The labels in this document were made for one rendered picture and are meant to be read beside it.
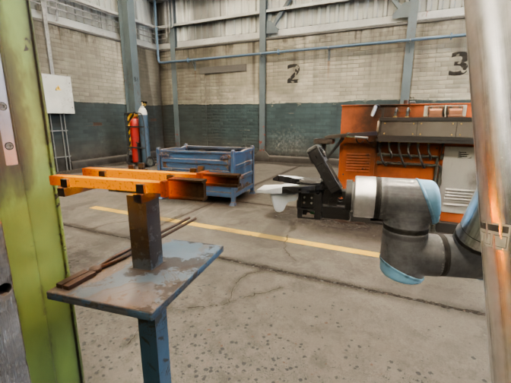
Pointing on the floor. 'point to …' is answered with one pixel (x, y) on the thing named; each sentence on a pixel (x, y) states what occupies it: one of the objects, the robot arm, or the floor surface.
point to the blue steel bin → (217, 156)
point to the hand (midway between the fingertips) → (264, 181)
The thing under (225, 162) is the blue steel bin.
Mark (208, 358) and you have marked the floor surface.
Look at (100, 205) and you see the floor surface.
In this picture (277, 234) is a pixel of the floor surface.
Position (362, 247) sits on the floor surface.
